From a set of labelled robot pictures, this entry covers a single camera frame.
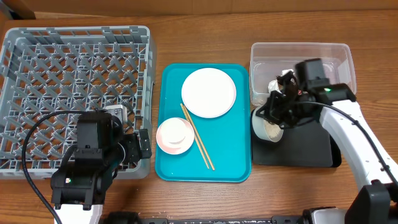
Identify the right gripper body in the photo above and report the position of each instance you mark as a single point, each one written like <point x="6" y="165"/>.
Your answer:
<point x="283" y="110"/>

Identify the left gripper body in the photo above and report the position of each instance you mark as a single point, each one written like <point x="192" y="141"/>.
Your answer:
<point x="144" y="143"/>

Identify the grey bowl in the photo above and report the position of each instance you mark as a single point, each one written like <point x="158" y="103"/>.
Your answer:
<point x="258" y="127"/>

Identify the rice and food scraps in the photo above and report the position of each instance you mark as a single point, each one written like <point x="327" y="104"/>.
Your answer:
<point x="272" y="130"/>

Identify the white paper cup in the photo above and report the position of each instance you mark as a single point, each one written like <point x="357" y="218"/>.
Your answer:
<point x="173" y="130"/>

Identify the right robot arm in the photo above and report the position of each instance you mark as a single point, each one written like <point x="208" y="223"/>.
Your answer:
<point x="374" y="170"/>

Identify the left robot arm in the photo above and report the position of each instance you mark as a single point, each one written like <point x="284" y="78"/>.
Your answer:
<point x="103" y="152"/>

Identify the crumpled white tissue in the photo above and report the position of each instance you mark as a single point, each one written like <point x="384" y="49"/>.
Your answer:
<point x="274" y="85"/>

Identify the black tray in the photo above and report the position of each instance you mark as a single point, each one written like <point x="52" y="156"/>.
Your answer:
<point x="306" y="146"/>

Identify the clear plastic bin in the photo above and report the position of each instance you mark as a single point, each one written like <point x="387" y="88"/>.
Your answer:
<point x="269" y="59"/>

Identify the wooden chopstick left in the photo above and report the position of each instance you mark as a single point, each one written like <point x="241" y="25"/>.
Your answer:
<point x="195" y="135"/>

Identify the wooden chopstick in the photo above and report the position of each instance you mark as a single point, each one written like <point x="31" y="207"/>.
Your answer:
<point x="195" y="135"/>
<point x="207" y="156"/>

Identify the wooden chopstick right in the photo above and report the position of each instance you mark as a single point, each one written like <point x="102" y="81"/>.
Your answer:
<point x="207" y="156"/>

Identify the teal plastic tray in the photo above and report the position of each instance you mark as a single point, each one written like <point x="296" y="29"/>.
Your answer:
<point x="227" y="138"/>

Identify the large white plate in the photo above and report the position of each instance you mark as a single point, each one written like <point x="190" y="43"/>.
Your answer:
<point x="208" y="92"/>

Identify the grey plastic dish rack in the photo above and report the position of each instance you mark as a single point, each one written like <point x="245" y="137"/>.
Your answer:
<point x="50" y="74"/>

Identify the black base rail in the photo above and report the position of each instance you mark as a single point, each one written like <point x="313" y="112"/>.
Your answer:
<point x="134" y="218"/>

